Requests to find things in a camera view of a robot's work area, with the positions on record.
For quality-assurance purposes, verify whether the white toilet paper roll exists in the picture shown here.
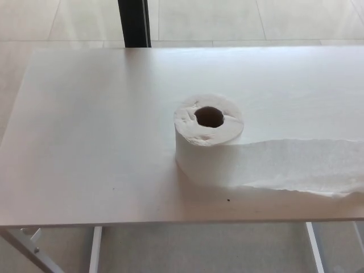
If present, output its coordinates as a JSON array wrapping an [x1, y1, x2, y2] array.
[[173, 93, 364, 200]]

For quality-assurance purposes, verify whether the white table leg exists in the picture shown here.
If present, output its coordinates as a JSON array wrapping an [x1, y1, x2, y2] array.
[[88, 226, 103, 273], [305, 222, 325, 273]]

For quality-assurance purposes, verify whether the black vertical post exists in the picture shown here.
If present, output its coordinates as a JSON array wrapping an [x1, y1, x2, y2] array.
[[117, 0, 152, 48]]

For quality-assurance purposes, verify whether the grey diagonal table frame leg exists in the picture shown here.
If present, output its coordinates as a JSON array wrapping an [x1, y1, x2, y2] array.
[[0, 226, 58, 273]]

